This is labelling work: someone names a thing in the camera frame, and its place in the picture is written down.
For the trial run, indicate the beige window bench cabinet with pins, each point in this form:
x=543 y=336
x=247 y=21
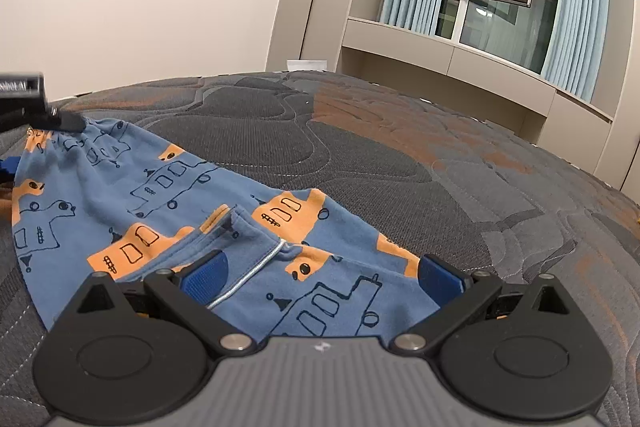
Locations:
x=425 y=47

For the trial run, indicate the flat white box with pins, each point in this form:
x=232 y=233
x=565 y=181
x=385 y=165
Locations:
x=307 y=65

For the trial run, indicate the grey orange quilted mattress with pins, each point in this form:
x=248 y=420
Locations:
x=400 y=187

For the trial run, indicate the blue pants with orange cars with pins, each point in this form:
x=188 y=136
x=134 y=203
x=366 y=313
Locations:
x=150 y=207

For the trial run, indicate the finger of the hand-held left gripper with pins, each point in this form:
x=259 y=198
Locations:
x=62 y=122
x=7 y=167

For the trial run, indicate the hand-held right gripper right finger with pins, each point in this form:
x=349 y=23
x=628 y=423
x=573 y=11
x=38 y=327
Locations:
x=440 y=279

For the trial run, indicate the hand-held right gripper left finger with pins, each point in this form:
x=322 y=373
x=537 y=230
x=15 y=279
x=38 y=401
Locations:
x=207 y=279

